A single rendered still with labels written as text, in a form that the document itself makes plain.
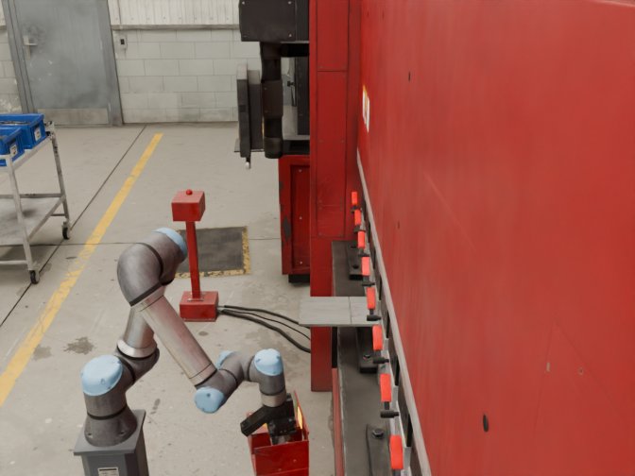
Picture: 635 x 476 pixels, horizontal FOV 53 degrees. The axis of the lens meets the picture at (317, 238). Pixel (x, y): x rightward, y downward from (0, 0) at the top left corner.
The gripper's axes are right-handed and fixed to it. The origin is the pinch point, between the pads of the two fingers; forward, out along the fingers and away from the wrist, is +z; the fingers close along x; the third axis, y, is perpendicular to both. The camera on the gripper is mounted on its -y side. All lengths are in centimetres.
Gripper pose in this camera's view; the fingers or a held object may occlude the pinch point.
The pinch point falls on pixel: (274, 453)
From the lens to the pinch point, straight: 199.3
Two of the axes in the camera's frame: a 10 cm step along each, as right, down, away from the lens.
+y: 9.7, -1.7, 1.7
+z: 0.8, 9.0, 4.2
